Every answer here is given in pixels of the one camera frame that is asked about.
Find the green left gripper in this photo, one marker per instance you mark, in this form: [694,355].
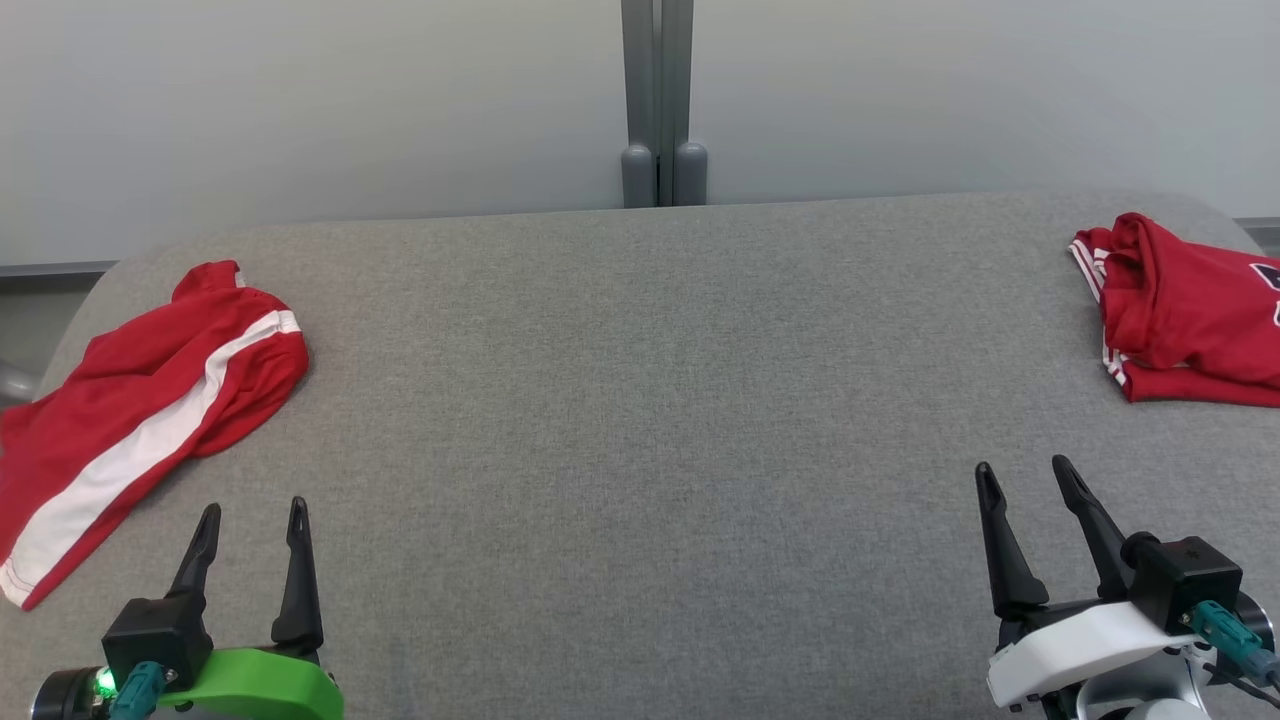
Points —
[260,690]

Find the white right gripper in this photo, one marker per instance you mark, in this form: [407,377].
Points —
[1080,650]

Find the red shorts with white stripe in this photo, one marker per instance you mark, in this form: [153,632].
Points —
[140,380]

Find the red jersey with white trim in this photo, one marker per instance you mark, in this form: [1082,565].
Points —
[1190,310]

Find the dark grey baseboard strip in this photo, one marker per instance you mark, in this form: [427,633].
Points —
[50,275]
[1262,232]

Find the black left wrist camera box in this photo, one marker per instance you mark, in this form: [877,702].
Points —
[155,635]

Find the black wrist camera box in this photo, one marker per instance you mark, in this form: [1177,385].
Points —
[155,635]
[1190,580]

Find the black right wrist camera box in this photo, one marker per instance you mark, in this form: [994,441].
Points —
[1190,580]

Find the grey double partition post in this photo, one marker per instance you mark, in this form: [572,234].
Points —
[640,100]

